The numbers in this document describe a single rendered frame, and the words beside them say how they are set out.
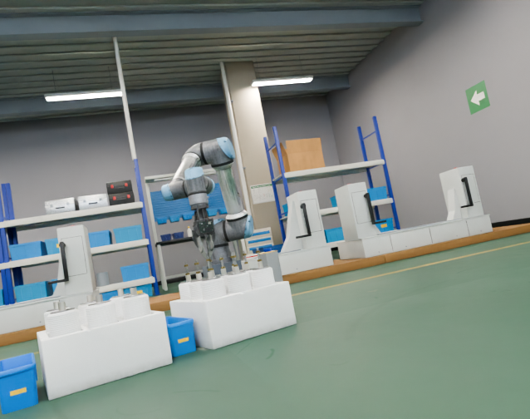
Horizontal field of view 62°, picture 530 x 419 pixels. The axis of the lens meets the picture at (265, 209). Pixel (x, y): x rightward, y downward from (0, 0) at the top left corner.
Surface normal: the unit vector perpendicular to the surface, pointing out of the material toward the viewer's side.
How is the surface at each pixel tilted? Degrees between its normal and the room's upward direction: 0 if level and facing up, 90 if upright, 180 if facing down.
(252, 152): 90
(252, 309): 90
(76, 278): 90
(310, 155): 90
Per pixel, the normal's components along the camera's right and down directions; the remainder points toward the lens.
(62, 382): 0.48, -0.17
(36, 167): 0.27, -0.14
